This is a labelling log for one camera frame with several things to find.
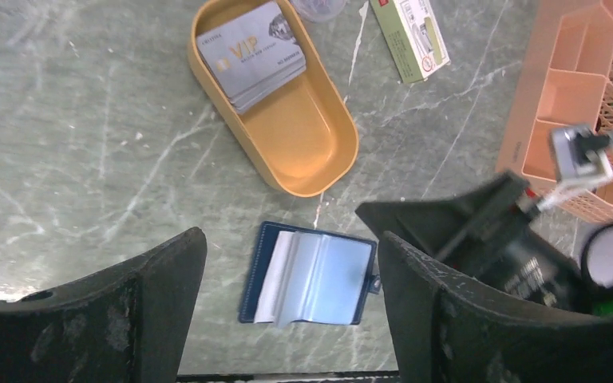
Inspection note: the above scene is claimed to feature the stack of grey VIP cards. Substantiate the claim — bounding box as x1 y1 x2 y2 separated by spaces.
196 1 306 114

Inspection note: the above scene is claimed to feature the small clear plastic cup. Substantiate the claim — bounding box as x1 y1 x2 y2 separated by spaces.
290 0 348 23

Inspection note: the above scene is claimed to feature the blue leather card holder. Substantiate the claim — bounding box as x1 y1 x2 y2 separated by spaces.
238 221 381 328

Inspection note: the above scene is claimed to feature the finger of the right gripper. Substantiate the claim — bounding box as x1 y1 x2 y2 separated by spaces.
355 171 528 275

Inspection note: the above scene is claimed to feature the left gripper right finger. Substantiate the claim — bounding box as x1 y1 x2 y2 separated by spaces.
378 232 613 382

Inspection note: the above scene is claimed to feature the orange mesh file organizer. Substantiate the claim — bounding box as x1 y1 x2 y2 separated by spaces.
496 1 613 194

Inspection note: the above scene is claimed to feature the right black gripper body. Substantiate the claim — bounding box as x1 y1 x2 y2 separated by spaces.
476 222 613 316

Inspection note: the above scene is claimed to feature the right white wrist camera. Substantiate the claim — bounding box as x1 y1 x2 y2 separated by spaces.
536 124 613 211

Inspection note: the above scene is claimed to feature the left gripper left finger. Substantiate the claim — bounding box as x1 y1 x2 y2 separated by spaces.
0 227 207 382

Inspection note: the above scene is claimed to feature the small green white box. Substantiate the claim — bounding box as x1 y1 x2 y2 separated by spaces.
369 0 451 84

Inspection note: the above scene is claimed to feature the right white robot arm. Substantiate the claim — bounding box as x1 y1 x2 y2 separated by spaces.
356 171 613 315

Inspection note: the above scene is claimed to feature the orange oval tray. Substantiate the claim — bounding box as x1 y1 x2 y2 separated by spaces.
188 1 359 198

